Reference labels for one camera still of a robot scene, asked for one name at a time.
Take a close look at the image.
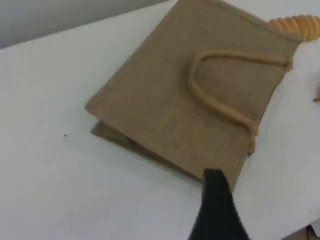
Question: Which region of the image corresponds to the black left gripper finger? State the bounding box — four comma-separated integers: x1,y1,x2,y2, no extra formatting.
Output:
186,167,253,240

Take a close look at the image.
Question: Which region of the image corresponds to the brown jute tote bag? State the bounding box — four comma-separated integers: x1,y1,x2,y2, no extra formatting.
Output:
84,0,299,194

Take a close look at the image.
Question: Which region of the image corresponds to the striped long bread roll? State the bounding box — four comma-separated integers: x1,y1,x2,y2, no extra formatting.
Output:
267,14,320,43

